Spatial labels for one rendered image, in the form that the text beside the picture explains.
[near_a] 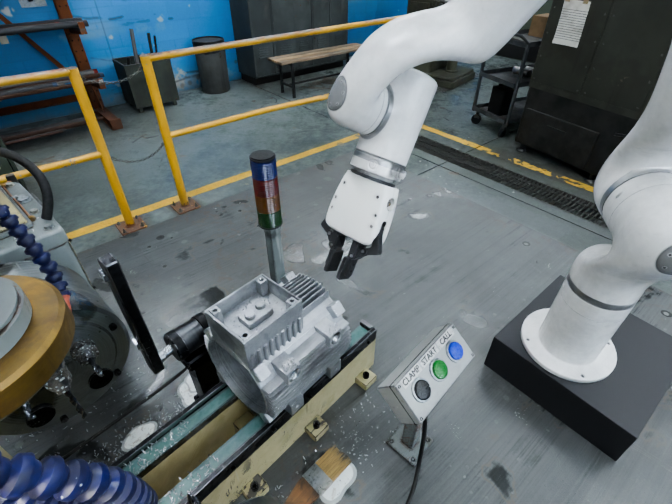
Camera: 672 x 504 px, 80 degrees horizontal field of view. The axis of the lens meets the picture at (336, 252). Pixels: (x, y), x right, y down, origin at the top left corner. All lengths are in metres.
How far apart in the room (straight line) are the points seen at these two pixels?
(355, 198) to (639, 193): 0.43
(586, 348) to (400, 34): 0.69
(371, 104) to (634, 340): 0.81
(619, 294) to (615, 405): 0.25
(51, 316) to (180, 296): 0.80
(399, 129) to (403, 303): 0.64
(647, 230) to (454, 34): 0.39
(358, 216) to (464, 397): 0.53
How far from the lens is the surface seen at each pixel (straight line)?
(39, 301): 0.49
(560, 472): 0.98
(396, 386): 0.64
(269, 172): 0.95
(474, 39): 0.58
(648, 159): 0.80
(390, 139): 0.61
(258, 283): 0.71
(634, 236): 0.73
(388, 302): 1.15
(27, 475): 0.29
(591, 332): 0.92
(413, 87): 0.62
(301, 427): 0.89
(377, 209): 0.62
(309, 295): 0.73
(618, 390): 1.02
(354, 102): 0.56
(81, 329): 0.80
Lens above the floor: 1.62
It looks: 38 degrees down
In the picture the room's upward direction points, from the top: straight up
